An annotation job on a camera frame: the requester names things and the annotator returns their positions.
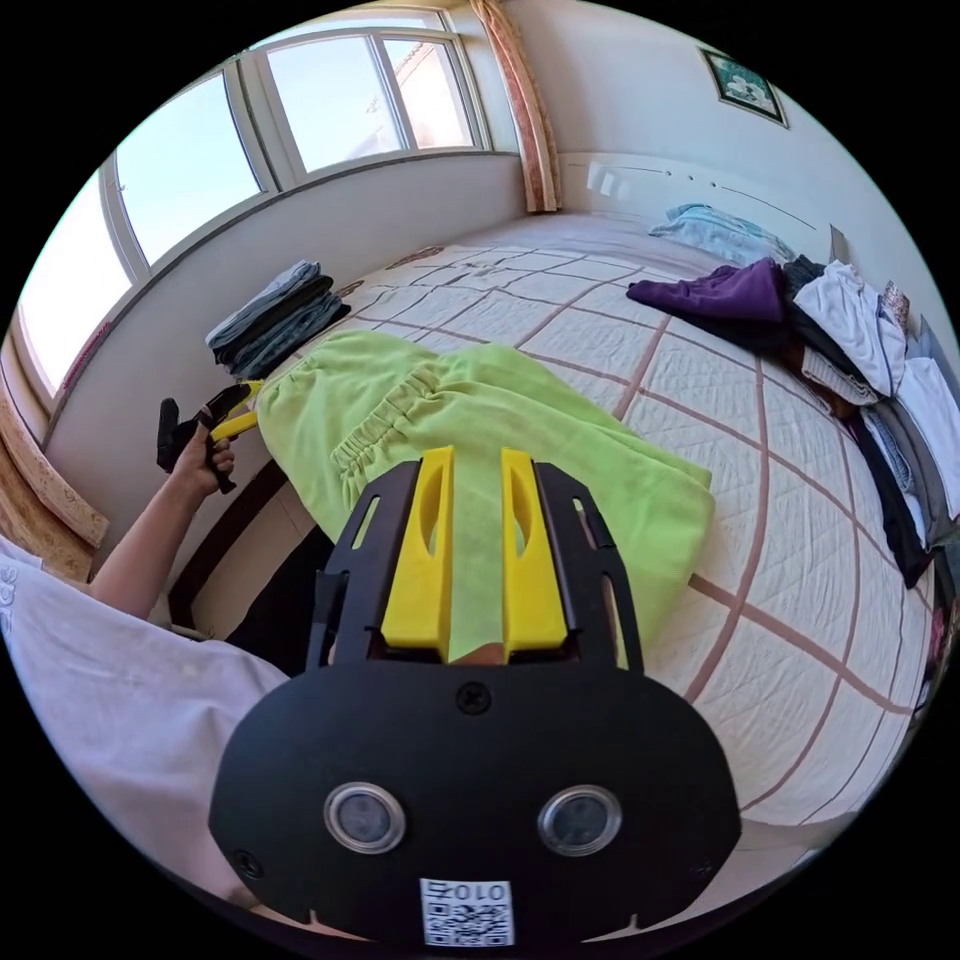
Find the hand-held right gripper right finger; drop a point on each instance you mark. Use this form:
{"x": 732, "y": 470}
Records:
{"x": 531, "y": 577}

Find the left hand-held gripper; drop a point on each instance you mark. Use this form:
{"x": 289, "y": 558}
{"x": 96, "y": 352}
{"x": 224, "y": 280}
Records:
{"x": 222, "y": 405}

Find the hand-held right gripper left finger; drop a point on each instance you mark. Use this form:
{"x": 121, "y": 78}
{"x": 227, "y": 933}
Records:
{"x": 420, "y": 570}

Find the green pants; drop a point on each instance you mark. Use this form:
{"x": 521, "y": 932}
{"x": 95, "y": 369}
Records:
{"x": 525, "y": 409}

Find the person's left forearm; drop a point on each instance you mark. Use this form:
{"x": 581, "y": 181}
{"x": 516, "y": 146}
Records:
{"x": 142, "y": 544}

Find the person's left hand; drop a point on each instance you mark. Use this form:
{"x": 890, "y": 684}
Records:
{"x": 196, "y": 459}

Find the stack of folded clothes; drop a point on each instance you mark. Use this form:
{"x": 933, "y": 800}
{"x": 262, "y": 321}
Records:
{"x": 277, "y": 319}

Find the beige patterned curtain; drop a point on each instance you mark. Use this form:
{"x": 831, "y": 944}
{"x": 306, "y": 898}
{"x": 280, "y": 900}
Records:
{"x": 45, "y": 491}
{"x": 525, "y": 112}

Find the bed with checked quilt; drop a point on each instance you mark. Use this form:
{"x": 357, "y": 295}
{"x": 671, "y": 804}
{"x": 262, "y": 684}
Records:
{"x": 750, "y": 562}

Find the window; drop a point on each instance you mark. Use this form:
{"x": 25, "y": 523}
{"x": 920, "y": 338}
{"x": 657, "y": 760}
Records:
{"x": 187, "y": 165}

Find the light blue pillow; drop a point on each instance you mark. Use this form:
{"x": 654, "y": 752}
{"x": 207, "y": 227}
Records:
{"x": 724, "y": 231}

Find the pile of clothes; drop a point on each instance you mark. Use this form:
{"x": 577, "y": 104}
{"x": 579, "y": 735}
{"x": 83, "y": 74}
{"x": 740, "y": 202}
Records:
{"x": 847, "y": 337}

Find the framed picture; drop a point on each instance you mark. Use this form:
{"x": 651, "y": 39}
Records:
{"x": 742, "y": 88}

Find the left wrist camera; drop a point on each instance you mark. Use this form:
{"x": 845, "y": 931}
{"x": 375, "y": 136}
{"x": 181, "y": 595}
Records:
{"x": 166, "y": 436}

